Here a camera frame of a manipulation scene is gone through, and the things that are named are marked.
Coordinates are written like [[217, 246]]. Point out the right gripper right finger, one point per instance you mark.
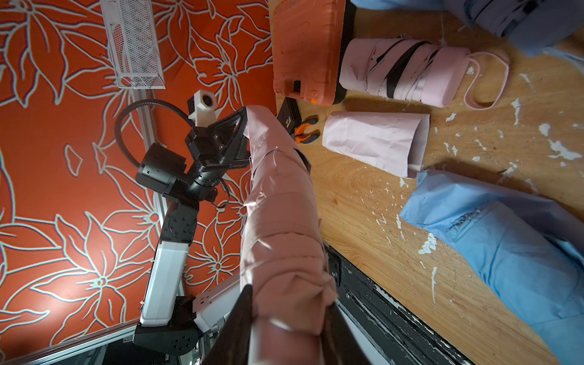
[[339, 346]]

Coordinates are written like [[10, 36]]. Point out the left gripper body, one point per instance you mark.
[[220, 147]]

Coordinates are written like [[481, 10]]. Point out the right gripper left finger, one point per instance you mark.
[[232, 345]]

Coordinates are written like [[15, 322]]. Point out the pink umbrella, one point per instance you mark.
[[283, 259], [413, 70]]

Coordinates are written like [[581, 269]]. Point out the blue umbrella front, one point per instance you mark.
[[527, 249]]

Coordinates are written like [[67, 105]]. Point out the blue umbrella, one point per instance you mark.
[[527, 249], [534, 27]]

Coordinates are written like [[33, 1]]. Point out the blue umbrella back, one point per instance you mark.
[[534, 27]]

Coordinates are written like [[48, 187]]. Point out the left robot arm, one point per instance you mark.
[[167, 323]]

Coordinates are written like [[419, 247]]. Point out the black box yellow label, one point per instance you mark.
[[289, 115]]

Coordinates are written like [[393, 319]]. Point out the orange plastic tool case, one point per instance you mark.
[[309, 40]]

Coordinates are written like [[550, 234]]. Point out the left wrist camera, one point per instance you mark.
[[202, 108]]

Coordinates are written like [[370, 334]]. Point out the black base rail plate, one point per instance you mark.
[[394, 331]]

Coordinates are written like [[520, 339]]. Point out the white mesh wall basket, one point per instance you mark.
[[133, 44]]

